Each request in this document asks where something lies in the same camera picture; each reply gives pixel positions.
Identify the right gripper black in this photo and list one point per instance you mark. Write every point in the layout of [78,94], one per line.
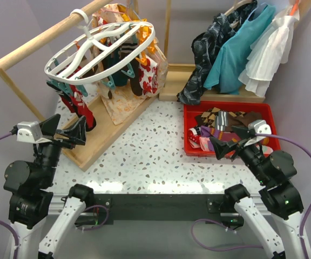
[221,147]

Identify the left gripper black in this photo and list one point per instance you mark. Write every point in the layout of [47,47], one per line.
[76,134]

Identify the brown sock grey cuff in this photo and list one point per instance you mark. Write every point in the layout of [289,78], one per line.
[243,122]

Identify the white round clip hanger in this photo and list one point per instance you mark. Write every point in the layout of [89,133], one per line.
[98,44]

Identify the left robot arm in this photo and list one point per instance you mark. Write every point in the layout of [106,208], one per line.
[28,183]

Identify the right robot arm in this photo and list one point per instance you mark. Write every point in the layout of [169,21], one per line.
[278,194]

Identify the purple striped sock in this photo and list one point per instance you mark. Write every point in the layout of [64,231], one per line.
[207,132]

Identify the red bear sock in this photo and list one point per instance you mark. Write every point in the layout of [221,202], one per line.
[77,105]

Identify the brown argyle sock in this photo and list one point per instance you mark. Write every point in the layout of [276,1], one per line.
[215,117]

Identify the red plastic tray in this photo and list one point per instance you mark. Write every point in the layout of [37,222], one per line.
[191,111]

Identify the floral cream garment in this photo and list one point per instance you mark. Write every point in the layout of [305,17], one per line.
[120,102]

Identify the teal dress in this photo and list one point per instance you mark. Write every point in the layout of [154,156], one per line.
[232,57]

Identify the dark green sock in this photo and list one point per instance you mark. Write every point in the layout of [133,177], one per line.
[116,56]

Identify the wooden clothes rack right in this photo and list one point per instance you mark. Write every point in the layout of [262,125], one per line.
[180,73]

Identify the dark patterned garment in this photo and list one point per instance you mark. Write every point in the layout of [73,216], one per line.
[205,48]

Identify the white pleated dress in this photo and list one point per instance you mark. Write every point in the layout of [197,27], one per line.
[270,50]

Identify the brown striped hanging sock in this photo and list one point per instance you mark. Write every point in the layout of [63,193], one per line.
[135,73]

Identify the orange clothespin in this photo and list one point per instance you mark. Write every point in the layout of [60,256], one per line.
[143,34]

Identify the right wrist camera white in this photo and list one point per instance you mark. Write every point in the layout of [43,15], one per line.
[257,131]

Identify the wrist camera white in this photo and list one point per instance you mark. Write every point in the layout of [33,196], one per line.
[257,131]
[30,132]

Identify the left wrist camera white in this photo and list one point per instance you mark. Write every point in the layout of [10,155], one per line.
[30,132]

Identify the black mounting rail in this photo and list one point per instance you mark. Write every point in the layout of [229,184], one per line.
[159,207]

